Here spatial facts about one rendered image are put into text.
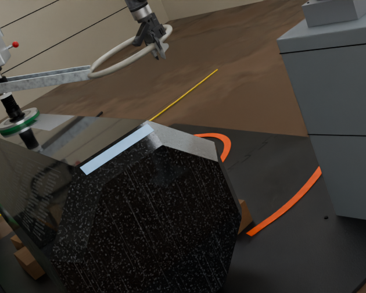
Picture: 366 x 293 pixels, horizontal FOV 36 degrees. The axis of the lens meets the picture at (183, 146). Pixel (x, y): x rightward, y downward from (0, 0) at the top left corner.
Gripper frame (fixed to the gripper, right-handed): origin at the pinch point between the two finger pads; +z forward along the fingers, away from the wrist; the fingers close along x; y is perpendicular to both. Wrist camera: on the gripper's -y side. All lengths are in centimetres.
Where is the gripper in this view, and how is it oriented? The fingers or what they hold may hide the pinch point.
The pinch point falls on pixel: (159, 57)
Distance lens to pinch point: 270.4
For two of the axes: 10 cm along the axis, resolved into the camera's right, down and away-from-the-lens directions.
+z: 4.2, 8.2, 3.8
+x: -5.9, -0.7, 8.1
